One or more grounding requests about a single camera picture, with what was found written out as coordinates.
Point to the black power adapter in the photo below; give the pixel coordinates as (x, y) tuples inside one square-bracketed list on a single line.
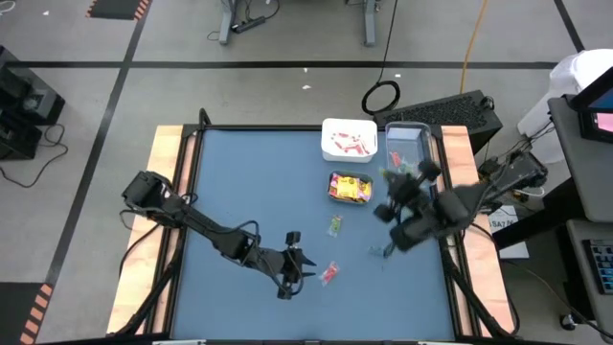
[(488, 167)]

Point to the white paper sheet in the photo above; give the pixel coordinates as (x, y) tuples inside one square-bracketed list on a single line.
[(507, 227)]

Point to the white red-striped candy roll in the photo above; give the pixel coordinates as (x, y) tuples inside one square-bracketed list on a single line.
[(366, 147), (341, 145), (353, 150), (357, 140), (342, 136)]

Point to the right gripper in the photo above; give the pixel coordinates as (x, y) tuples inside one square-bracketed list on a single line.
[(409, 196)]

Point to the wooden side board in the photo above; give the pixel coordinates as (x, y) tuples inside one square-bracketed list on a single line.
[(163, 153), (457, 144)]

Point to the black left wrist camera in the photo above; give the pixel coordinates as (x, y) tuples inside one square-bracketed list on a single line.
[(293, 237)]

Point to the black computer case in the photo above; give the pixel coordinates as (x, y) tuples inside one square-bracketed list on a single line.
[(24, 81), (19, 139)]

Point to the clear plastic bin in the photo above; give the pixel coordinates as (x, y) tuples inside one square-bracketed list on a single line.
[(412, 136)]

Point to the black power strip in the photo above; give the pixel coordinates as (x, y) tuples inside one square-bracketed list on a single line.
[(249, 24)]

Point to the black perforated computer tower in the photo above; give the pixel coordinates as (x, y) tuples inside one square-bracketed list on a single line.
[(440, 115)]

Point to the black caster wheel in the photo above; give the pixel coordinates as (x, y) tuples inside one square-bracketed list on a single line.
[(567, 322)]

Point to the white plastic box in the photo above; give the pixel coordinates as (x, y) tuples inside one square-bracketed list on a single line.
[(348, 157)]

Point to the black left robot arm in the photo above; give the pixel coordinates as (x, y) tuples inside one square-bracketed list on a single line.
[(201, 225)]

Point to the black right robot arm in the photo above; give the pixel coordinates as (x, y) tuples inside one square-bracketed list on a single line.
[(479, 196)]

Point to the red gummy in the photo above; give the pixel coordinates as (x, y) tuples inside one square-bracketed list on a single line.
[(395, 158), (329, 273)]

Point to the black monitor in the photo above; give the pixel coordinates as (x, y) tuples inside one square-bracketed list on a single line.
[(586, 120)]

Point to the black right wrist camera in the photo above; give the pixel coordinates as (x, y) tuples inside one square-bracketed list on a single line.
[(429, 168)]

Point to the gray side table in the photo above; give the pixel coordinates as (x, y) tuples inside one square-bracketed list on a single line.
[(579, 311)]

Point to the black keyboard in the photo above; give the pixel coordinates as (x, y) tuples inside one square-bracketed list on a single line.
[(603, 266)]

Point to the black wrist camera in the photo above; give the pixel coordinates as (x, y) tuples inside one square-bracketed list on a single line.
[(429, 168), (293, 237)]

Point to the white plastic bag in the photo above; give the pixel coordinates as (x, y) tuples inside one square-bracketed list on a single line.
[(574, 72)]

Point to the teal plastic bin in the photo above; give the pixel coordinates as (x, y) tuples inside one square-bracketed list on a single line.
[(350, 173)]

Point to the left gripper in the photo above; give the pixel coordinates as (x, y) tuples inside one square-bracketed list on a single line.
[(280, 268)]

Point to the gray desk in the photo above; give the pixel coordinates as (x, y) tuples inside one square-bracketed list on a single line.
[(584, 177)]

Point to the gray metal stand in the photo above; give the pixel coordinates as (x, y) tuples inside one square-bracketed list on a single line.
[(225, 21), (370, 24)]

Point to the hazard-striped black floor mat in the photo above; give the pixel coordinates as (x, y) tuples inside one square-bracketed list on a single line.
[(115, 7), (14, 311)]

